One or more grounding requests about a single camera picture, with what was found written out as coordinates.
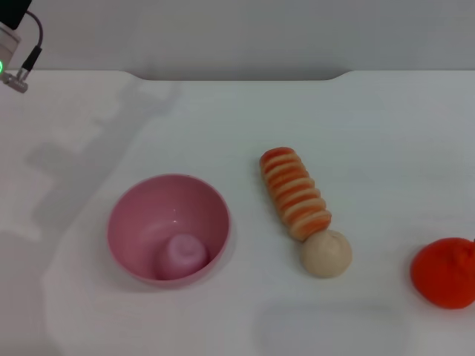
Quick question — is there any beige toy bun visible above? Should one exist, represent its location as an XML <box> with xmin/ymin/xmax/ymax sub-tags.
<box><xmin>300</xmin><ymin>228</ymin><xmax>353</xmax><ymax>279</ymax></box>

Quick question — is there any pink plastic bowl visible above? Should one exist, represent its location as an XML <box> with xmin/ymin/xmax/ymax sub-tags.
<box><xmin>106</xmin><ymin>174</ymin><xmax>232</xmax><ymax>291</ymax></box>

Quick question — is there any left wrist cable with plug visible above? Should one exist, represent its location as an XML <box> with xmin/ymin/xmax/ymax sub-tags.
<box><xmin>1</xmin><ymin>10</ymin><xmax>45</xmax><ymax>93</ymax></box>

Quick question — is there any red-orange toy tomato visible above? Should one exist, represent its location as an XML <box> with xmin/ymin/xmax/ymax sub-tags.
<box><xmin>410</xmin><ymin>237</ymin><xmax>475</xmax><ymax>309</ymax></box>

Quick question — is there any pink toy peach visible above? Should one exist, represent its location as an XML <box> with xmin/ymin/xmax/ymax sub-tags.
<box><xmin>155</xmin><ymin>233</ymin><xmax>209</xmax><ymax>281</ymax></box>

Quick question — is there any orange striped toy bread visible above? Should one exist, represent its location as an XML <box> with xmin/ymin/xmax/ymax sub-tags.
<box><xmin>258</xmin><ymin>147</ymin><xmax>333</xmax><ymax>242</ymax></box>

